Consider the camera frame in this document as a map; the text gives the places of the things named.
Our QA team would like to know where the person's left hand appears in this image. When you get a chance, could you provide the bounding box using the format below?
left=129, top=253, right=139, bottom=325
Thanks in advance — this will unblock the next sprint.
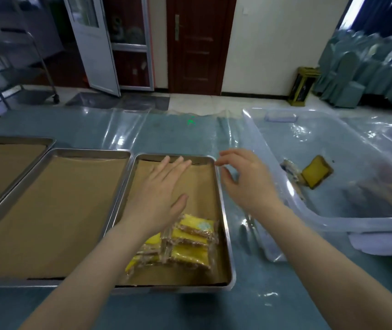
left=122, top=155, right=193, bottom=239

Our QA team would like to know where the person's right hand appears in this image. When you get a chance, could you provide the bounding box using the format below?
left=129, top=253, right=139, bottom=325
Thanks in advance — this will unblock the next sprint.
left=215, top=148, right=286, bottom=220

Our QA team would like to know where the person's left forearm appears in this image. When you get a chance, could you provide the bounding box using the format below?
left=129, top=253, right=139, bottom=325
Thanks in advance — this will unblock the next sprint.
left=19, top=221, right=160, bottom=330

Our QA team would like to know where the person's right forearm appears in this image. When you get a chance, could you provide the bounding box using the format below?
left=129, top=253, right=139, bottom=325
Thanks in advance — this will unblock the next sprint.
left=258, top=203, right=392, bottom=330

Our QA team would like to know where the brown baking paper liner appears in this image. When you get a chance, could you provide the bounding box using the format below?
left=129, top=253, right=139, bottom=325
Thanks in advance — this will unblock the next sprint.
left=0, top=156, right=128, bottom=280
left=118, top=159, right=231, bottom=286
left=0, top=143, right=47, bottom=217

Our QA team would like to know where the wrapped yellow cake packet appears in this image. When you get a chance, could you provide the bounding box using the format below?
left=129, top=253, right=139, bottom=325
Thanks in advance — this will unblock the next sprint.
left=163, top=228, right=218, bottom=248
left=125, top=252, right=165, bottom=276
left=163, top=244, right=214, bottom=271
left=144, top=233, right=164, bottom=246
left=177, top=214, right=219, bottom=237

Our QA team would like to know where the metal baking tray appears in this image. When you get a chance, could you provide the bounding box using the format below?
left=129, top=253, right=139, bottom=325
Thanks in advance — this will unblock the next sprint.
left=0, top=148, right=132, bottom=289
left=112, top=154, right=236, bottom=294
left=0, top=135, right=56, bottom=227

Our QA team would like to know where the clear plastic table cover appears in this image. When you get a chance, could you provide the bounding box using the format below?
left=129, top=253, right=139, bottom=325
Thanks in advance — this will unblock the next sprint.
left=0, top=106, right=392, bottom=330

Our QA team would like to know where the yellow cake slice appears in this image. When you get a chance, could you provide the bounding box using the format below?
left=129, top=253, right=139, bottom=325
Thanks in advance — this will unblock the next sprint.
left=301, top=155, right=334, bottom=190

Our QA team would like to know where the clear plastic storage bin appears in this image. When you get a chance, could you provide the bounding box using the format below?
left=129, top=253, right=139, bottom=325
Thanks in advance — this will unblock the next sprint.
left=242, top=107, right=392, bottom=262

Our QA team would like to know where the yellow black trash bin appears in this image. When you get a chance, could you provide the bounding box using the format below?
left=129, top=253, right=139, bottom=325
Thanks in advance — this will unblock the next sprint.
left=288, top=67, right=321, bottom=107

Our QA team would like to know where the grey floor mat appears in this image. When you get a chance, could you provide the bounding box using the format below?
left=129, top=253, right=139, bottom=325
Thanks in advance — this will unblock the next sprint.
left=65, top=92, right=171, bottom=112

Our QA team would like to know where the brown wooden door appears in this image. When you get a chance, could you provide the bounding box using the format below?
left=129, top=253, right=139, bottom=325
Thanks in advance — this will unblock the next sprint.
left=166, top=0, right=238, bottom=96

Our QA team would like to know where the metal framed glass door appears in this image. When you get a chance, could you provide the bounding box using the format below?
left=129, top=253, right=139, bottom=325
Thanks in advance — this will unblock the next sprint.
left=101, top=0, right=155, bottom=92

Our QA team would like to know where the white cloth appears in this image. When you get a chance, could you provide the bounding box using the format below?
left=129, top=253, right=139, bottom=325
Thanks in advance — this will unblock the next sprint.
left=349, top=232, right=392, bottom=257

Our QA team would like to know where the stack of covered chairs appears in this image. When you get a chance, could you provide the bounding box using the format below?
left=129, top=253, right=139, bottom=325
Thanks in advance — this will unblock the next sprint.
left=313, top=29, right=392, bottom=115

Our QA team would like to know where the white door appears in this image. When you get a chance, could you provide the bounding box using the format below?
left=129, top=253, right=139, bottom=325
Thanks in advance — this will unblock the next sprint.
left=63, top=0, right=121, bottom=97

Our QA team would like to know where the metal rack cart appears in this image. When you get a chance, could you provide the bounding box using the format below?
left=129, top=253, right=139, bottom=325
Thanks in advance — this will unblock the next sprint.
left=0, top=10, right=60, bottom=111

